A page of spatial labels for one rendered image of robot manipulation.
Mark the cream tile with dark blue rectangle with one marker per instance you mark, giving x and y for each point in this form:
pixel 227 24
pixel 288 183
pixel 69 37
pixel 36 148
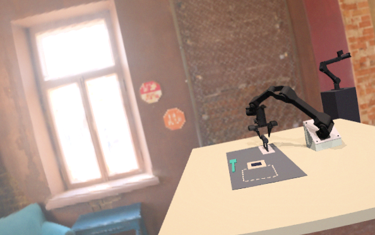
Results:
pixel 256 164

